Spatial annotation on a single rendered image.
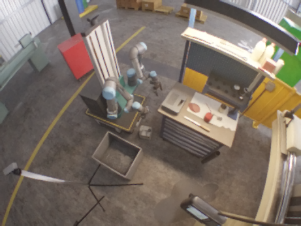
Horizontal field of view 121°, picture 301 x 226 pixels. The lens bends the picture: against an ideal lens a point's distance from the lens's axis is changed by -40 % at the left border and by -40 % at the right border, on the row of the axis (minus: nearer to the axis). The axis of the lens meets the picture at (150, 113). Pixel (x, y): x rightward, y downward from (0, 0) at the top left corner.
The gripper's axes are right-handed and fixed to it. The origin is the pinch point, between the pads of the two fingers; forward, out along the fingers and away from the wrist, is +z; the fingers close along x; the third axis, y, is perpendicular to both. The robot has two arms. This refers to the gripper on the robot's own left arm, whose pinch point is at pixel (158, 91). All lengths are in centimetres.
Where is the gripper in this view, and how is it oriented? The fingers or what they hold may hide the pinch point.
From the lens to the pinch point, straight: 196.3
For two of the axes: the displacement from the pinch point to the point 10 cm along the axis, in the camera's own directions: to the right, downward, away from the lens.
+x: 4.8, -6.9, 5.3
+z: 3.1, 7.0, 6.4
